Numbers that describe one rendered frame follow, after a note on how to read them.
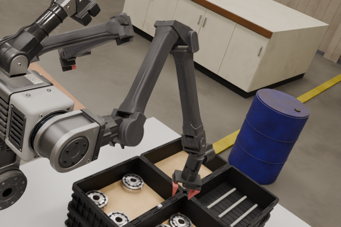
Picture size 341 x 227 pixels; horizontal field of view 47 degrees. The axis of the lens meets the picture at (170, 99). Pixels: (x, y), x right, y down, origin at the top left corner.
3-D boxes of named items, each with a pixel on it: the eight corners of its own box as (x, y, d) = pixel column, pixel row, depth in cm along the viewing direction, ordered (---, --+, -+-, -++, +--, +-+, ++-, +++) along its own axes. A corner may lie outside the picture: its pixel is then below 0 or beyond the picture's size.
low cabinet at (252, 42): (243, 101, 517) (272, 32, 474) (115, 23, 642) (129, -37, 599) (304, 78, 672) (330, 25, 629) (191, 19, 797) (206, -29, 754)
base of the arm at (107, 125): (71, 145, 107) (79, 108, 102) (94, 137, 113) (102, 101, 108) (92, 162, 103) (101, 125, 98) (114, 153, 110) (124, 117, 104)
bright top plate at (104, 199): (93, 211, 161) (94, 210, 161) (78, 196, 166) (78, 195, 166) (112, 202, 169) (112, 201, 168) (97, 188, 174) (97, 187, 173)
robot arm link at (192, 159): (186, 150, 143) (199, 159, 140) (197, 145, 148) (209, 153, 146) (181, 165, 146) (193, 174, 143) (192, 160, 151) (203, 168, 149)
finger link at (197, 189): (175, 190, 156) (182, 172, 152) (193, 193, 157) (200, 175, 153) (176, 202, 150) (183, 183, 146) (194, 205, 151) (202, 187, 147)
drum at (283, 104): (286, 179, 384) (322, 113, 350) (254, 191, 351) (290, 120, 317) (249, 148, 415) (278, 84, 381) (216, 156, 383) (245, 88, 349)
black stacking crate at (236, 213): (229, 255, 167) (239, 236, 162) (177, 211, 182) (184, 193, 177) (270, 217, 197) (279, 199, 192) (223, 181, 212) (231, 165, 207)
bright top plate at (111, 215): (119, 235, 154) (120, 234, 154) (100, 220, 158) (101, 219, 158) (135, 222, 162) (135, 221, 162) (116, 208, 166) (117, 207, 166)
